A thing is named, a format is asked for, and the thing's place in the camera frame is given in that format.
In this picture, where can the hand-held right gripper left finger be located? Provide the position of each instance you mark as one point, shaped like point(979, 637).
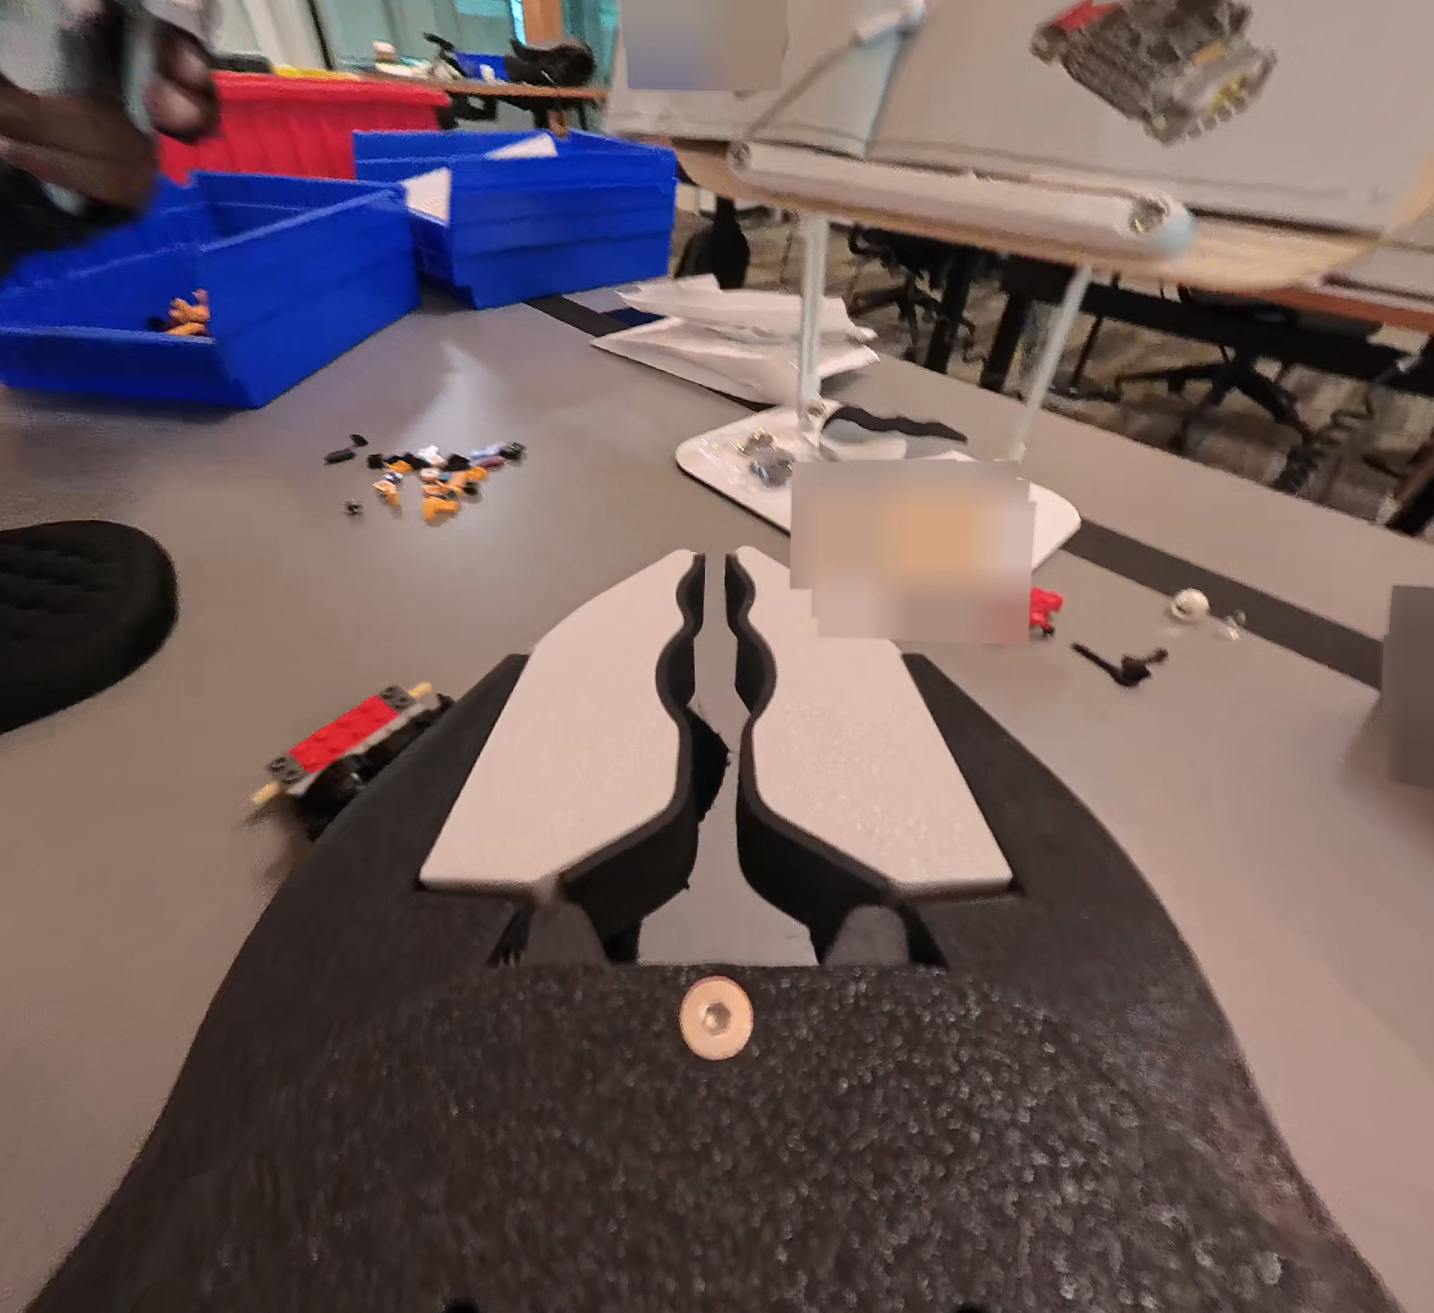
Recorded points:
point(571, 741)

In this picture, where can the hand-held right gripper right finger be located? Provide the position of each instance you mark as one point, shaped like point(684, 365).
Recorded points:
point(874, 764)

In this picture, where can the toy brick car chassis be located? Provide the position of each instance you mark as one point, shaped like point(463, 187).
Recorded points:
point(347, 753)

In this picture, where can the pile of small toy bricks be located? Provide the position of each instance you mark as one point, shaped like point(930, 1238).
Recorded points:
point(437, 479)

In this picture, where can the grey desk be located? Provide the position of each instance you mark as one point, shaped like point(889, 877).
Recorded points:
point(1121, 832)

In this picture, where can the long wooden office desk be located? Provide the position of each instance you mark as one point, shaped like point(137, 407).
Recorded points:
point(1288, 311)

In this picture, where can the person's left hand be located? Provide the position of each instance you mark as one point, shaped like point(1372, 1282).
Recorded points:
point(89, 137)

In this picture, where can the red small brick assembly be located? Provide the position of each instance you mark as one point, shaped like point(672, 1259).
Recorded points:
point(1046, 610)

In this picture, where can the red storage bin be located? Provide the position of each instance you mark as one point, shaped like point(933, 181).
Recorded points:
point(291, 125)

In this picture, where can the black toy axle part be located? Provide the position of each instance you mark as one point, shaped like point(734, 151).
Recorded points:
point(1121, 663)

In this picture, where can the clear plastic parts bag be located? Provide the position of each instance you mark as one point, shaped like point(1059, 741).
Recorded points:
point(767, 460)

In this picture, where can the orange toy brick cluster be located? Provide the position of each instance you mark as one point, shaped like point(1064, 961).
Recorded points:
point(185, 317)

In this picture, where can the grey black-edged plastic part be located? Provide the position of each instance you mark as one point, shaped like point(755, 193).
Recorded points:
point(884, 428)

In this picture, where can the white minifigure helmet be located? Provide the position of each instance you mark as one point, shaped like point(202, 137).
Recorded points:
point(1190, 606)

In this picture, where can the blue storage bin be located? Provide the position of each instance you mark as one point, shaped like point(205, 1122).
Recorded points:
point(280, 327)

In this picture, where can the clear small toy piece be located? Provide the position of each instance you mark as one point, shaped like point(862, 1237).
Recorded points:
point(1229, 627)

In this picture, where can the white paper sheet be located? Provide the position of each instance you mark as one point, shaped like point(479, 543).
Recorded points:
point(425, 193)
point(521, 148)

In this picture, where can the black tape strip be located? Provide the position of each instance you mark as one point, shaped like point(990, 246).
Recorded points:
point(1232, 607)

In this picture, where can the wooden side table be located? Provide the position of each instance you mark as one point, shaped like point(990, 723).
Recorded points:
point(505, 92)

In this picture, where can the black office chair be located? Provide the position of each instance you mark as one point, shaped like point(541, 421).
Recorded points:
point(1266, 383)
point(907, 294)

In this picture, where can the black backpack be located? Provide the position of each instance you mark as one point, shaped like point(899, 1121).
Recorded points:
point(711, 255)

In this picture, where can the black quilted pad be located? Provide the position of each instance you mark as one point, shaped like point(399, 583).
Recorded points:
point(79, 619)

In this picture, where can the book stand with white base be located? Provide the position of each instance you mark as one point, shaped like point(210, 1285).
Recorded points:
point(952, 204)

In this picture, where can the open instruction booklet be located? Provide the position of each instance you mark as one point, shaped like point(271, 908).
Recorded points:
point(985, 103)

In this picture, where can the black camera bag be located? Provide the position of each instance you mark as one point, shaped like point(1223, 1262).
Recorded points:
point(549, 61)

